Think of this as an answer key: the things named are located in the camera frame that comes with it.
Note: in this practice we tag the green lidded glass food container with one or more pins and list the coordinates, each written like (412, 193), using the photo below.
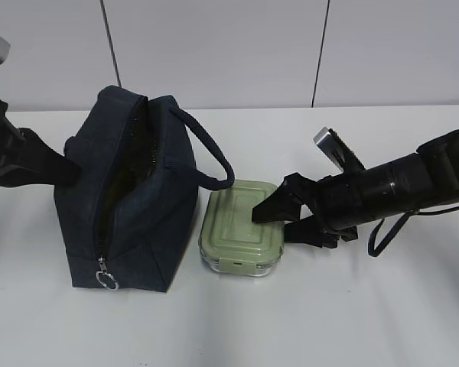
(230, 242)

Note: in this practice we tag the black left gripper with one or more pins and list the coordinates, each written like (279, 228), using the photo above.
(25, 159)

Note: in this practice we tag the navy blue insulated lunch bag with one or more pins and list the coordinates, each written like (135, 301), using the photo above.
(126, 222)

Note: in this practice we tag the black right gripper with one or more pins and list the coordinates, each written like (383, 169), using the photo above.
(337, 204)

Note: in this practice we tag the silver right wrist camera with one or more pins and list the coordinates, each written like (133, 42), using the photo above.
(335, 149)

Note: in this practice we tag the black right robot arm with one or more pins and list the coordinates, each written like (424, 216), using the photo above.
(424, 183)

